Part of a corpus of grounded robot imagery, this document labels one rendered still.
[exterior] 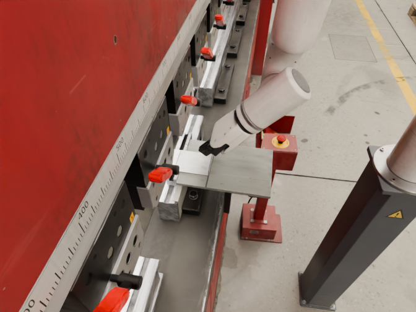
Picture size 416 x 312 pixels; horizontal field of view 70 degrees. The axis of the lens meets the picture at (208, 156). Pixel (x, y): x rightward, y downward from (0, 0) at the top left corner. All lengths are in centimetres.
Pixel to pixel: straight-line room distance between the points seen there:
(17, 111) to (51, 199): 8
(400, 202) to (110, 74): 87
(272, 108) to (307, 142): 185
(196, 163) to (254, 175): 17
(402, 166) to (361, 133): 181
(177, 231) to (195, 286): 17
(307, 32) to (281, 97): 14
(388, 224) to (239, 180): 51
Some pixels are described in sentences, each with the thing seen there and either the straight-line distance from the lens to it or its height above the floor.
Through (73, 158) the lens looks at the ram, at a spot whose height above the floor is 145.
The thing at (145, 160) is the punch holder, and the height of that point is 130.
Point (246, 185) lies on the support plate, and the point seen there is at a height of 100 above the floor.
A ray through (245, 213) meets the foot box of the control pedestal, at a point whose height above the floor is 12.
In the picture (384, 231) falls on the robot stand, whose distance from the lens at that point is 115.
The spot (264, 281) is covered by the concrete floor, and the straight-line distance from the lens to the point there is 179.
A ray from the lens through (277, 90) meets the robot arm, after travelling 65.
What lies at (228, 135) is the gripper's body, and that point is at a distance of 72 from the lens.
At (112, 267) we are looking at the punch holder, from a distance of 45.
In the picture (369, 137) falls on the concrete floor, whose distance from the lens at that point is 276.
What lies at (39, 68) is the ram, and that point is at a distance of 26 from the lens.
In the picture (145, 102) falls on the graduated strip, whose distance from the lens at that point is 46.
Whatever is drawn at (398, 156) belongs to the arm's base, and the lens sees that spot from 96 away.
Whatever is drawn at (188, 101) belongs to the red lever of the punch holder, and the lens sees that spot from 59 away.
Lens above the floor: 166
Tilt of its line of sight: 47 degrees down
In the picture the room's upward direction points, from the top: straight up
